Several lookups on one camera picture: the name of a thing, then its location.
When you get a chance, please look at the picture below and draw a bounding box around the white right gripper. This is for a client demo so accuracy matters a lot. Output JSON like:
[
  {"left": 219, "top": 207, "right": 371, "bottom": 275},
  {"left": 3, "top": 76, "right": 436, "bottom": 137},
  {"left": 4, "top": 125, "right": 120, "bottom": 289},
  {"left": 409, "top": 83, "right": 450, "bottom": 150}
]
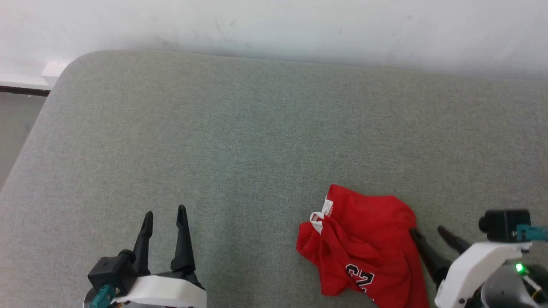
[{"left": 409, "top": 225, "right": 532, "bottom": 308}]

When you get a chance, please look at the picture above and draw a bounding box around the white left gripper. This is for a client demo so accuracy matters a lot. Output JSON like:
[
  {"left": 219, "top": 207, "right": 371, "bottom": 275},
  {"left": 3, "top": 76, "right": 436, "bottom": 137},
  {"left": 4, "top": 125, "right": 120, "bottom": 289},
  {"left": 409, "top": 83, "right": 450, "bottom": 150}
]
[{"left": 112, "top": 204, "right": 207, "bottom": 308}]

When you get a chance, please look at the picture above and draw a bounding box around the red basketball shorts white trim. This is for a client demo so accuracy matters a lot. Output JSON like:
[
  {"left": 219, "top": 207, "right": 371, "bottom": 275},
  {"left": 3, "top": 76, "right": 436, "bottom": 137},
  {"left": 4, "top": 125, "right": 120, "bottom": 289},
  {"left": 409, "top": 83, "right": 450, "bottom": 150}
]
[{"left": 296, "top": 184, "right": 430, "bottom": 308}]

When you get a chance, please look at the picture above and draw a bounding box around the grey fabric sofa seat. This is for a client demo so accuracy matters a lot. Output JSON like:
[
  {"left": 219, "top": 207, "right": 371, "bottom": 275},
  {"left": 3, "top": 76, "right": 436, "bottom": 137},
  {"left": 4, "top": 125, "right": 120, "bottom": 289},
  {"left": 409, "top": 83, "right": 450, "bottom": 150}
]
[{"left": 0, "top": 50, "right": 548, "bottom": 308}]

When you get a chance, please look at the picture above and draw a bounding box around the dark skirting strip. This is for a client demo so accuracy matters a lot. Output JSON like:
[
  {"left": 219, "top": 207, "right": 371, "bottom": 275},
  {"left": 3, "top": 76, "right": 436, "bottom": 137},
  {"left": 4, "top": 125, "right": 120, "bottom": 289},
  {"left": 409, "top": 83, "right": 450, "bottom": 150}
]
[{"left": 0, "top": 85, "right": 52, "bottom": 97}]

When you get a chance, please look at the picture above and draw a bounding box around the left arm teal-plug cable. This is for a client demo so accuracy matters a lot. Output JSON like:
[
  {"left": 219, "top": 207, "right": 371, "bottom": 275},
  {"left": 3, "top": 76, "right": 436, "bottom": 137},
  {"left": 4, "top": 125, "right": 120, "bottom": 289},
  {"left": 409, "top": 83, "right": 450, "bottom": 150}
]
[{"left": 88, "top": 284, "right": 117, "bottom": 308}]

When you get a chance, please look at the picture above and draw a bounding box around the arm teal-plug cable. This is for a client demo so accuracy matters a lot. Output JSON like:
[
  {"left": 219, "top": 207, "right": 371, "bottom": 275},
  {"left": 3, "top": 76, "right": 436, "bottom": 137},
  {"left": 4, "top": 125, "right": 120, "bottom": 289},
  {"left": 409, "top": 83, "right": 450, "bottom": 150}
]
[
  {"left": 88, "top": 284, "right": 117, "bottom": 308},
  {"left": 516, "top": 224, "right": 548, "bottom": 243}
]

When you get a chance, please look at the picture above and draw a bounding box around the right arm teal-plug cable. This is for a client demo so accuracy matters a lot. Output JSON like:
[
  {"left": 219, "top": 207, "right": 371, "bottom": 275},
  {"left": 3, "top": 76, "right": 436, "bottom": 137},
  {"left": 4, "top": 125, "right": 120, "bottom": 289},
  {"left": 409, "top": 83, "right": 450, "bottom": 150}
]
[{"left": 516, "top": 224, "right": 548, "bottom": 243}]

